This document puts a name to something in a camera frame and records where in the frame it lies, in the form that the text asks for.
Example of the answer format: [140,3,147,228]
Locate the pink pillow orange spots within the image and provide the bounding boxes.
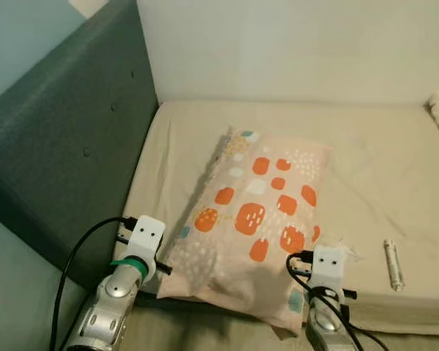
[157,127,334,336]

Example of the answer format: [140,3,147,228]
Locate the mattress with beige sheet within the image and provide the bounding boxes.
[121,99,439,337]

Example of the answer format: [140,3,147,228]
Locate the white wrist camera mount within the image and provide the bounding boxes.
[307,245,350,293]
[117,216,166,283]

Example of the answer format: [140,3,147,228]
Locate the white tissue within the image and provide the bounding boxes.
[329,235,363,263]

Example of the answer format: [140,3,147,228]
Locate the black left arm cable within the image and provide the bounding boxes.
[50,216,136,351]

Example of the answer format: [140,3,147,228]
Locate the dark grey upholstered headboard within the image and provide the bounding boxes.
[0,0,162,290]

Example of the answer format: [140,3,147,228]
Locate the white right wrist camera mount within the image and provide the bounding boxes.
[307,245,350,293]

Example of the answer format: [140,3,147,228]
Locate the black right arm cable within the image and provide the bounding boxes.
[287,251,389,351]

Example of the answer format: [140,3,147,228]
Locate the silver tube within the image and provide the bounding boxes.
[383,239,405,292]

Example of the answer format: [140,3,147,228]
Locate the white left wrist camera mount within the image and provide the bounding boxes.
[117,216,166,283]

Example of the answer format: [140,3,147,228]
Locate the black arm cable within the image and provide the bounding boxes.
[287,251,389,351]
[50,216,136,351]

